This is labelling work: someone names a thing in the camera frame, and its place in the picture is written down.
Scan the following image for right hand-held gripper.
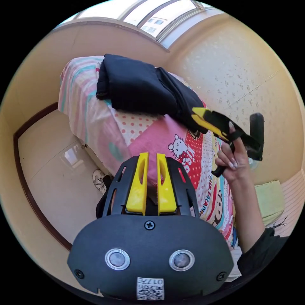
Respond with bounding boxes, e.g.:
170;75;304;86
192;107;263;178

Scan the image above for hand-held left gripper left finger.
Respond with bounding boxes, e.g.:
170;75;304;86
125;152;150;213

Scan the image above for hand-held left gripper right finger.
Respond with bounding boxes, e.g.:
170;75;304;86
156;153;178;213

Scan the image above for black pants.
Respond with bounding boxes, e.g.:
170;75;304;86
95;53;208;134

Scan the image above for person's right forearm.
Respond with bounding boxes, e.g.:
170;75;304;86
225;176;290;278

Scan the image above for person's right hand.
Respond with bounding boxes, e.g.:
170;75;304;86
214;121;252;184

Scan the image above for white shoe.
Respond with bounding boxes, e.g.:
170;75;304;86
92;169;108;195

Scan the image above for bed with printed pink quilt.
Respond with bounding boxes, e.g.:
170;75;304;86
58;56;303;282

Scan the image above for light green pillow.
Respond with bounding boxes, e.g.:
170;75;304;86
253;180;285;226

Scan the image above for window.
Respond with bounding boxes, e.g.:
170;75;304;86
53;0;216;53

